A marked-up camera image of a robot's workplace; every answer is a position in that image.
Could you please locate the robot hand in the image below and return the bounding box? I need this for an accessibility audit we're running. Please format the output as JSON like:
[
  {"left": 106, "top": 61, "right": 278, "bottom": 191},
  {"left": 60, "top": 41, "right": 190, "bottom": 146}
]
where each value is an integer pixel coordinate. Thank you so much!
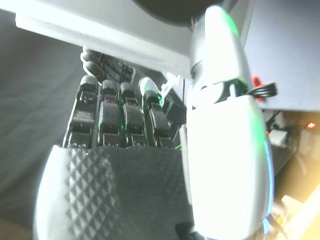
[{"left": 32, "top": 4, "right": 275, "bottom": 240}]

